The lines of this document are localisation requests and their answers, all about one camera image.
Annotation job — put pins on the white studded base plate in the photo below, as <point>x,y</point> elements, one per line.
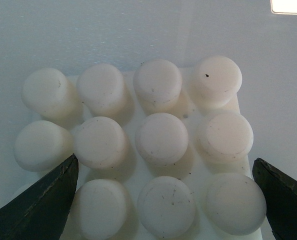
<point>162,151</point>

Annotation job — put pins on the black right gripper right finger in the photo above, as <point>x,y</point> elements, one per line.
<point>280,192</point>

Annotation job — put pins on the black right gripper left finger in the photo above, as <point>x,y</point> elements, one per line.
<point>41,211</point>

